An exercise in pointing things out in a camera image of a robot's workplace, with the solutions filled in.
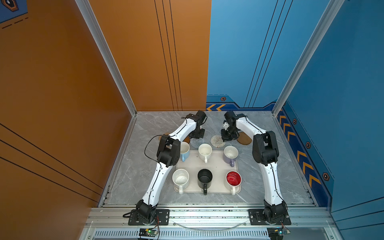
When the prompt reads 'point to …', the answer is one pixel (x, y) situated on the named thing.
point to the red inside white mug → (233, 179)
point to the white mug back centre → (204, 151)
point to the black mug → (204, 179)
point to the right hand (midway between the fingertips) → (223, 139)
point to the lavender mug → (230, 153)
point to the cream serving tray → (219, 168)
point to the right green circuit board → (277, 233)
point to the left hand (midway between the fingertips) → (198, 135)
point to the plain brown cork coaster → (243, 139)
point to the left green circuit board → (148, 232)
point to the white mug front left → (180, 178)
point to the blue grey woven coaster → (194, 143)
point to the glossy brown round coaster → (187, 139)
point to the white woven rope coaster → (217, 141)
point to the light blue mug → (184, 151)
